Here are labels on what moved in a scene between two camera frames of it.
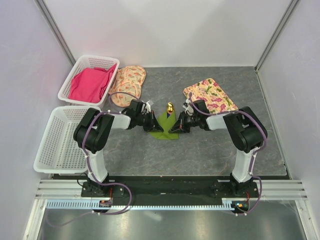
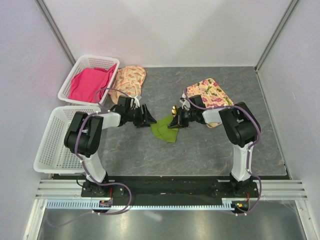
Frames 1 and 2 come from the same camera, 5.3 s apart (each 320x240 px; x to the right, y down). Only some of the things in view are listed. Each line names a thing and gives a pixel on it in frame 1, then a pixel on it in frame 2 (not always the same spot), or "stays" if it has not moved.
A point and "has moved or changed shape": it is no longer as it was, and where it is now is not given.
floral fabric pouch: [129, 79] stays
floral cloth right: [208, 90] stays
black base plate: [170, 189] stays
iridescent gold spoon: [170, 108] has moved or changed shape
